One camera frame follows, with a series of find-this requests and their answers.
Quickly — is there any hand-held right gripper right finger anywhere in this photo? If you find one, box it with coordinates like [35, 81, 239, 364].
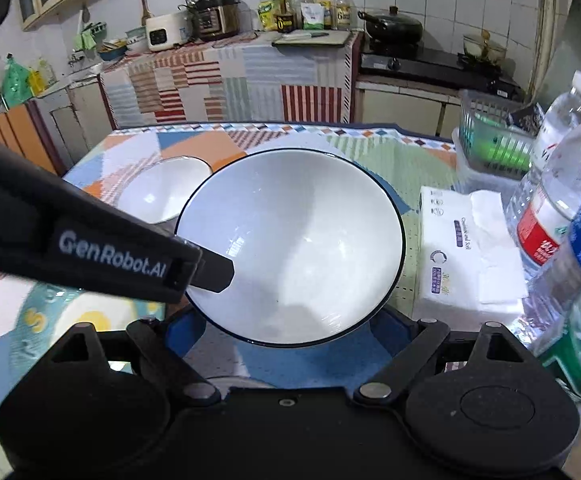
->
[353, 307, 542, 408]

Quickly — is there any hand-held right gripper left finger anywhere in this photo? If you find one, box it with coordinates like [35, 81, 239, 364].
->
[49, 302, 222, 408]

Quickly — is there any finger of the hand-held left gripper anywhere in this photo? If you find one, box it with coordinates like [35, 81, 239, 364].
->
[186, 241, 236, 294]

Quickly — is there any blue fried egg plate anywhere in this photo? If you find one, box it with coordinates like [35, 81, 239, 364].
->
[14, 280, 168, 377]

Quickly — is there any stack of counter bowls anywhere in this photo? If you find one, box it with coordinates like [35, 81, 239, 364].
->
[125, 26, 150, 54]

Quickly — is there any wooden chair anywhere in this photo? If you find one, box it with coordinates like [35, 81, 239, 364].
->
[0, 100, 67, 177]

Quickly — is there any white tissue pack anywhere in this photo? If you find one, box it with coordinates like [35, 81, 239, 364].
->
[414, 185, 529, 329]

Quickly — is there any yellow detergent bottle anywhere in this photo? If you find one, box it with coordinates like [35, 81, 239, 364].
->
[30, 60, 56, 96]

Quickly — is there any green detergent bottle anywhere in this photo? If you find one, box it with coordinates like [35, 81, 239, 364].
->
[1, 54, 36, 111]

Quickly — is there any blue counter bowl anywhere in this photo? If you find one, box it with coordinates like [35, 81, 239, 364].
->
[96, 40, 128, 61]

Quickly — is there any green hanging cloth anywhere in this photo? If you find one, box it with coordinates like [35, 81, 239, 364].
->
[73, 22, 109, 51]

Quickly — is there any red cap water bottle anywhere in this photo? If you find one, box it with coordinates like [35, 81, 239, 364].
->
[504, 94, 581, 283]

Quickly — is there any striped counter cloth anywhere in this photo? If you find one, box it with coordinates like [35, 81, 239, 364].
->
[99, 30, 364, 129]

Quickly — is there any white rice cooker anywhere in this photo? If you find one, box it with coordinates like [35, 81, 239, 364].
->
[145, 10, 194, 53]

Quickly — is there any green plastic basket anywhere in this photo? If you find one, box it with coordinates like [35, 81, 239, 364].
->
[457, 89, 539, 174]

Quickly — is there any black pressure cooker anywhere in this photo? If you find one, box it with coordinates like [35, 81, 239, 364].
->
[189, 0, 242, 43]

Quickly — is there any cutting board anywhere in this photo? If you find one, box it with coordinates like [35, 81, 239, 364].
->
[272, 30, 354, 47]

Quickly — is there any yellow food packet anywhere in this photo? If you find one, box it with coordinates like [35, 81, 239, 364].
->
[258, 0, 282, 31]

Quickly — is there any black gas stove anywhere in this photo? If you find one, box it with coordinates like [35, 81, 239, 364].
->
[360, 42, 522, 102]

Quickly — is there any white cap clear bottle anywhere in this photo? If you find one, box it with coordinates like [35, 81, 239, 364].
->
[526, 71, 581, 173]

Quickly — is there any glass cooking pot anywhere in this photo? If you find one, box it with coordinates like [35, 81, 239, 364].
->
[463, 30, 509, 66]

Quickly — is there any black wok with lid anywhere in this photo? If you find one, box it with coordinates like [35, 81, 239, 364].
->
[357, 6, 424, 45]

